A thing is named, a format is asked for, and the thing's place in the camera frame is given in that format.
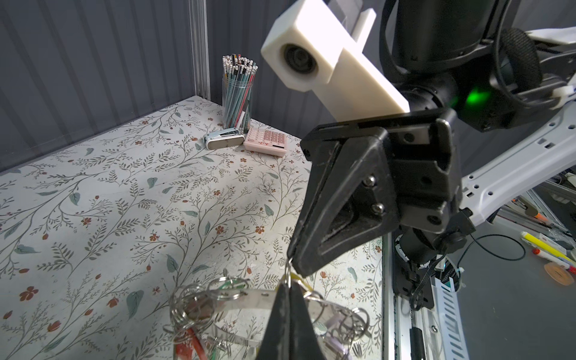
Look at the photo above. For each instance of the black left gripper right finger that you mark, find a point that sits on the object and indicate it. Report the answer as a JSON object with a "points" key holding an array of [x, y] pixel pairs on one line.
{"points": [[303, 344]]}

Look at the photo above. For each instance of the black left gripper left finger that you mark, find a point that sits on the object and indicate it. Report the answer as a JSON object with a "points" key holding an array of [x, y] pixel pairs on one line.
{"points": [[276, 342]]}

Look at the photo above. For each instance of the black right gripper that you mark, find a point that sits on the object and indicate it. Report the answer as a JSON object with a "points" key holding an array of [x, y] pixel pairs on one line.
{"points": [[369, 176]]}

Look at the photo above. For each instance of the large metal keyring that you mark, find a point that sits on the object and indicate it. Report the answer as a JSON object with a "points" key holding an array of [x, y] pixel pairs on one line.
{"points": [[230, 318]]}

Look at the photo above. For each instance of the yellow tagged key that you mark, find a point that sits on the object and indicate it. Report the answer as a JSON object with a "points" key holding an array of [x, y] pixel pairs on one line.
{"points": [[301, 282]]}

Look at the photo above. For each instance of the red tagged key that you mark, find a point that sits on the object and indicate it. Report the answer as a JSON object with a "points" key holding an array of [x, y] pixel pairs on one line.
{"points": [[189, 346]]}

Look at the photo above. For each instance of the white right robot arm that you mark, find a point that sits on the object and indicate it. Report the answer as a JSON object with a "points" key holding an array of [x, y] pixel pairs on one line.
{"points": [[454, 60]]}

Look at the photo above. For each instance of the pink calculator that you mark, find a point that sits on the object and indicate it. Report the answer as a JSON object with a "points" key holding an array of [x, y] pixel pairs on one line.
{"points": [[269, 142]]}

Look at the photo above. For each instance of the white blue stapler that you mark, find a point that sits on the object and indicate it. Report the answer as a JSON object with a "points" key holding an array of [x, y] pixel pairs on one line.
{"points": [[223, 138]]}

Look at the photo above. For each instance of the clear pencil cup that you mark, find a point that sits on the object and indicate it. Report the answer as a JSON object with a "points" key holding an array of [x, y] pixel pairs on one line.
{"points": [[238, 77]]}

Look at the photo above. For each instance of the yellow highlighter pen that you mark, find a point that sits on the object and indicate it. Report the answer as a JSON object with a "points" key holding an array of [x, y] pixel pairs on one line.
{"points": [[546, 247]]}

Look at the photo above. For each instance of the red marker pen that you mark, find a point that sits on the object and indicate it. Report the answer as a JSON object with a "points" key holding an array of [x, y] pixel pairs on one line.
{"points": [[553, 259]]}

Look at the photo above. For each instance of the white slotted cable duct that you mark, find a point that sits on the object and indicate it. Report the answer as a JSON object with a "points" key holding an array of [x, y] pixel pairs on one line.
{"points": [[450, 323]]}

